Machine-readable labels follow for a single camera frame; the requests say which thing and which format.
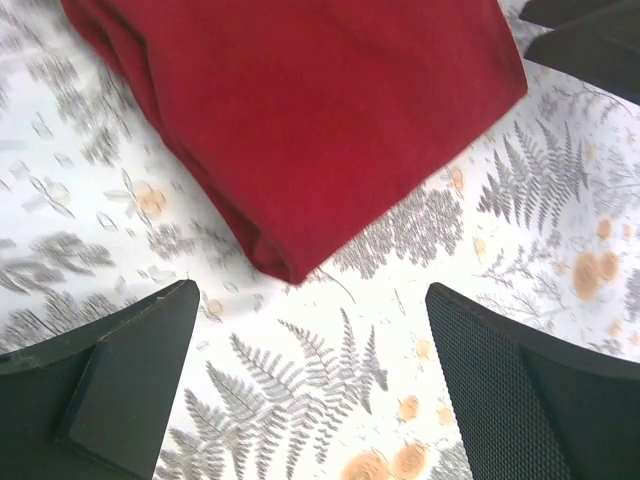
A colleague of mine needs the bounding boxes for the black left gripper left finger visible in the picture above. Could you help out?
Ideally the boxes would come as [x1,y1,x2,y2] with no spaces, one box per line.
[1,280,200,480]

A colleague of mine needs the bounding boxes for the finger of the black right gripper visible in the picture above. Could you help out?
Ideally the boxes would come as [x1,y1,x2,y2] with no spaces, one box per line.
[524,0,639,104]
[519,0,615,23]

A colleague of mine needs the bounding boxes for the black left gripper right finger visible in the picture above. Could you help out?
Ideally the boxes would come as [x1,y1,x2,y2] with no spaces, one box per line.
[425,283,639,479]

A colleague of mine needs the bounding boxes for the red t shirt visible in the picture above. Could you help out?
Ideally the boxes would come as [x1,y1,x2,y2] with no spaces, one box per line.
[62,0,527,284]

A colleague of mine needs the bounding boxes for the floral patterned table mat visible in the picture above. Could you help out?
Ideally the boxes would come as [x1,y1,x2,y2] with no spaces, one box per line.
[1,1,639,479]

